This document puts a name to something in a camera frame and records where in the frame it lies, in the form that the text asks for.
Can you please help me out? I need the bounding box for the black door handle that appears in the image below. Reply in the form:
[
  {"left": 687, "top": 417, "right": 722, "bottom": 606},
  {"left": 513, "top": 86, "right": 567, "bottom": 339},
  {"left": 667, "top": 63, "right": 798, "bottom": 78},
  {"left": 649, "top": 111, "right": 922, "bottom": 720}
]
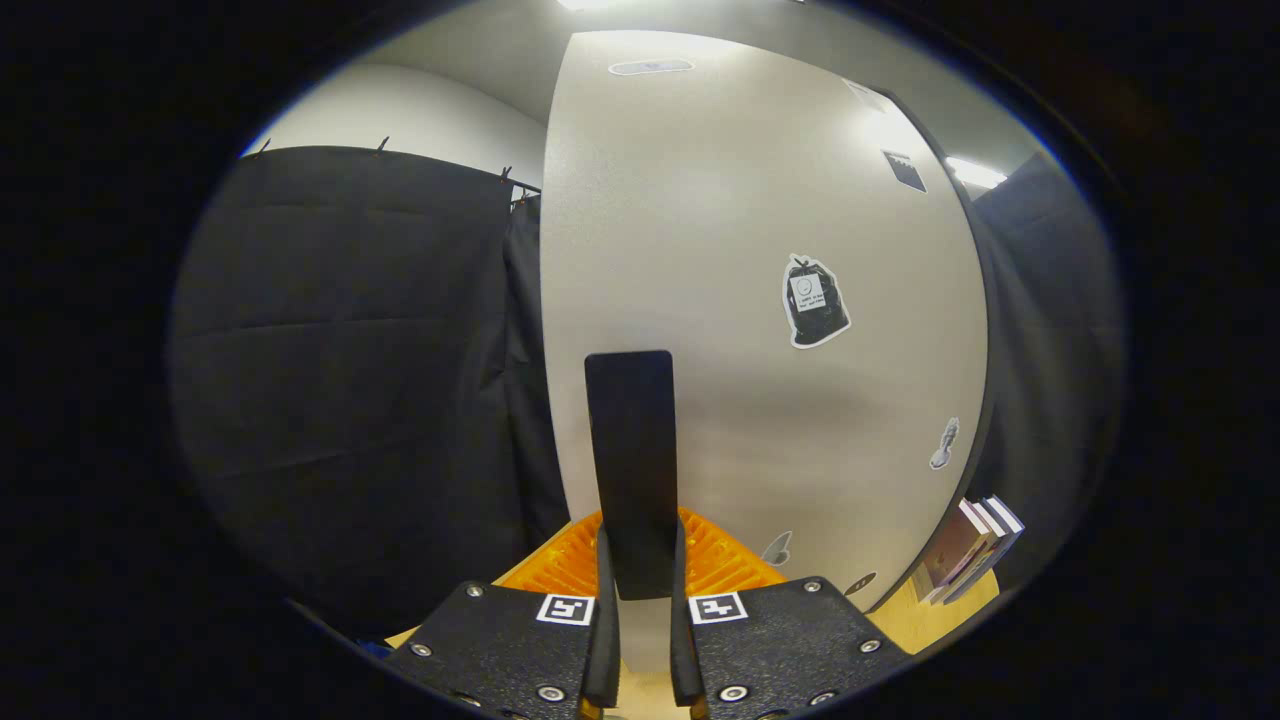
[{"left": 585, "top": 350, "right": 679, "bottom": 601}]

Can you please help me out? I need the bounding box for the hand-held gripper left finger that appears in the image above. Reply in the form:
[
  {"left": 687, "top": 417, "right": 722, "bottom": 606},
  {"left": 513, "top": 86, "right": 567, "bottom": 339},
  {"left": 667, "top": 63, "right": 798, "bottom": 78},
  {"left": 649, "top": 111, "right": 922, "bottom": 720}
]
[{"left": 385, "top": 510, "right": 621, "bottom": 720}]

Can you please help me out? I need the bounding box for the beige cabinet door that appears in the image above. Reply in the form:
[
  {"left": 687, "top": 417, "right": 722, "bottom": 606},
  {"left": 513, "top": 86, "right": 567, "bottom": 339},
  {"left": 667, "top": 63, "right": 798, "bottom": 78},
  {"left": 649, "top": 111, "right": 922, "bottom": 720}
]
[{"left": 540, "top": 30, "right": 996, "bottom": 676}]

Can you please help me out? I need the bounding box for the black backdrop cloth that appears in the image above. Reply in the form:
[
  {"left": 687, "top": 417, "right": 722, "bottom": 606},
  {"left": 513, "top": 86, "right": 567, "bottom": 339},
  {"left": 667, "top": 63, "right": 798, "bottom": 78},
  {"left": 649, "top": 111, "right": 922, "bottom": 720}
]
[{"left": 168, "top": 145, "right": 1126, "bottom": 641}]

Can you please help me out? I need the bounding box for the dark spine book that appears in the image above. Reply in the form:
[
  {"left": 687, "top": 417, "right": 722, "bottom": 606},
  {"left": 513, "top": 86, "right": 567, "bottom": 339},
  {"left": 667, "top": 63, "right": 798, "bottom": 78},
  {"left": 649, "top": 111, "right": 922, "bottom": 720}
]
[{"left": 940, "top": 500, "right": 1011, "bottom": 604}]

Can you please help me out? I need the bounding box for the pink purple book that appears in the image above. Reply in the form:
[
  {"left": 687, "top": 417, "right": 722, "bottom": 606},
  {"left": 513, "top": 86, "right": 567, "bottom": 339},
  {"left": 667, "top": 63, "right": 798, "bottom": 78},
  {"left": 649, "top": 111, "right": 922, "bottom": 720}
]
[{"left": 915, "top": 500, "right": 991, "bottom": 601}]

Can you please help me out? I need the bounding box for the blue grey book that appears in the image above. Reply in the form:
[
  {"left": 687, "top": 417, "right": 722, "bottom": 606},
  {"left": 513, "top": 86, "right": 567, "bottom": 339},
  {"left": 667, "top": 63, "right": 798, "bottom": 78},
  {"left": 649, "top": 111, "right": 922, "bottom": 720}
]
[{"left": 950, "top": 495, "right": 1026, "bottom": 606}]

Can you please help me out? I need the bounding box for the small ceiling light panel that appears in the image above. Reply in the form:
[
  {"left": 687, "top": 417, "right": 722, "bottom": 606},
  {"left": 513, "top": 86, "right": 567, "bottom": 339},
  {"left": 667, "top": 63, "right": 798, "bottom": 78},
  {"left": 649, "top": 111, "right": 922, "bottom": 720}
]
[{"left": 945, "top": 155, "right": 1009, "bottom": 191}]

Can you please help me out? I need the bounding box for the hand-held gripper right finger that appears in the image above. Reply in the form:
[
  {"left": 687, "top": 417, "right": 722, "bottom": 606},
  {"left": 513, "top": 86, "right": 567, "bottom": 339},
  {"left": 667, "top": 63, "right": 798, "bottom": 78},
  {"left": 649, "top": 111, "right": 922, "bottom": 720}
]
[{"left": 668, "top": 508, "right": 911, "bottom": 720}]

